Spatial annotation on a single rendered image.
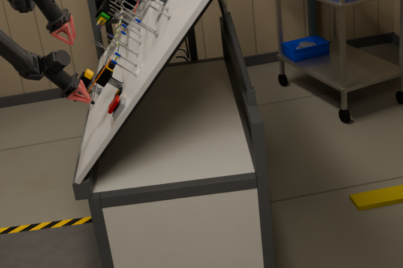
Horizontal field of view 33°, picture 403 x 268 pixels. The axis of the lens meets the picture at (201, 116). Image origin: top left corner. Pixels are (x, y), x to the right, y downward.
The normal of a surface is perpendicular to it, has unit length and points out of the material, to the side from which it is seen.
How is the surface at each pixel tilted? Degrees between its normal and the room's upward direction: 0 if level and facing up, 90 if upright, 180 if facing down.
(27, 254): 0
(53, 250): 0
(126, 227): 90
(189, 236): 90
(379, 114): 0
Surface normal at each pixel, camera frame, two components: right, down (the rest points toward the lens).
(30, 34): 0.18, 0.40
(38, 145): -0.11, -0.90
